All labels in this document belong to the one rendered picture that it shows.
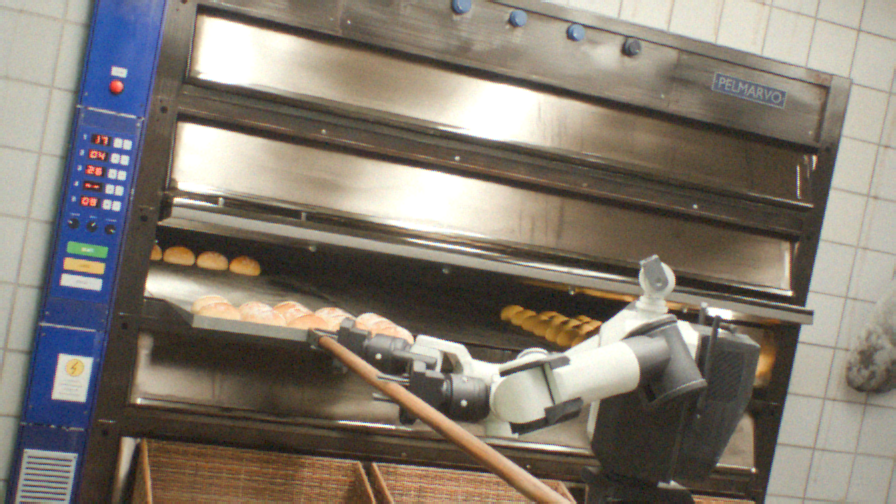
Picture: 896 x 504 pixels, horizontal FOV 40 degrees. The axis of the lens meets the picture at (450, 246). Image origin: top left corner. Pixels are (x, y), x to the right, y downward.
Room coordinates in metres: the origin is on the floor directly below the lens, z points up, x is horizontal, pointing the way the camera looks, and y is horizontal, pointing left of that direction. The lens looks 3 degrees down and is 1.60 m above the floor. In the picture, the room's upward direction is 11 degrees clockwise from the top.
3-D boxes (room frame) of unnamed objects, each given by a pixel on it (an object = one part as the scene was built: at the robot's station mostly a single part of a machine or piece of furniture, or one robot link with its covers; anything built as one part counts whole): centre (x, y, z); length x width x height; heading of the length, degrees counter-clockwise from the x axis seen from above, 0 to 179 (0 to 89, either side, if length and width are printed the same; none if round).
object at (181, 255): (3.86, 0.82, 1.21); 0.10 x 0.07 x 0.05; 114
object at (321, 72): (3.27, -0.14, 1.80); 1.79 x 0.11 x 0.19; 111
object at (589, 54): (3.29, -0.13, 1.99); 1.80 x 0.08 x 0.21; 111
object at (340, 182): (3.27, -0.14, 1.54); 1.79 x 0.11 x 0.19; 111
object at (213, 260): (3.90, 0.72, 1.21); 0.10 x 0.07 x 0.05; 112
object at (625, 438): (2.46, -0.48, 1.27); 0.34 x 0.30 x 0.36; 174
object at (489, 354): (3.29, -0.14, 1.16); 1.80 x 0.06 x 0.04; 111
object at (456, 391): (2.34, -0.03, 1.19); 0.12 x 0.10 x 0.13; 106
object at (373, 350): (2.71, 0.14, 1.19); 0.12 x 0.10 x 0.13; 78
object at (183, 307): (2.96, 0.34, 1.19); 0.55 x 0.36 x 0.03; 114
